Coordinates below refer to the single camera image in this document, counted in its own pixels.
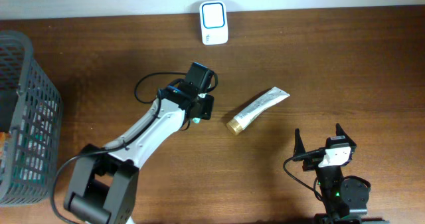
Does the grey plastic mesh basket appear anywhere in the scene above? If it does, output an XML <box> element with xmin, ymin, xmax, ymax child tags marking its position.
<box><xmin>1</xmin><ymin>31</ymin><xmax>63</xmax><ymax>207</ymax></box>

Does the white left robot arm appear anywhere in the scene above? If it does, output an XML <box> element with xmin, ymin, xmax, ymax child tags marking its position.
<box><xmin>63</xmin><ymin>78</ymin><xmax>218</xmax><ymax>223</ymax></box>

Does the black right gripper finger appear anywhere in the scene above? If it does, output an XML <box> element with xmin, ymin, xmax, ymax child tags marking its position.
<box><xmin>335</xmin><ymin>123</ymin><xmax>347</xmax><ymax>137</ymax></box>
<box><xmin>294</xmin><ymin>128</ymin><xmax>305</xmax><ymax>155</ymax></box>

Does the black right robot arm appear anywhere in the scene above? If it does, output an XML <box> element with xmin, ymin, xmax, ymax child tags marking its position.
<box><xmin>283</xmin><ymin>124</ymin><xmax>388</xmax><ymax>224</ymax></box>

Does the white barcode scanner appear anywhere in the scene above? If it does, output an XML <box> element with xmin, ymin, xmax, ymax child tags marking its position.
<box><xmin>199</xmin><ymin>1</ymin><xmax>228</xmax><ymax>46</ymax></box>

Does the white tube with gold cap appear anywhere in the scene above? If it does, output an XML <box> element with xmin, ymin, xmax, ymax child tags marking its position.
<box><xmin>226</xmin><ymin>87</ymin><xmax>290</xmax><ymax>135</ymax></box>

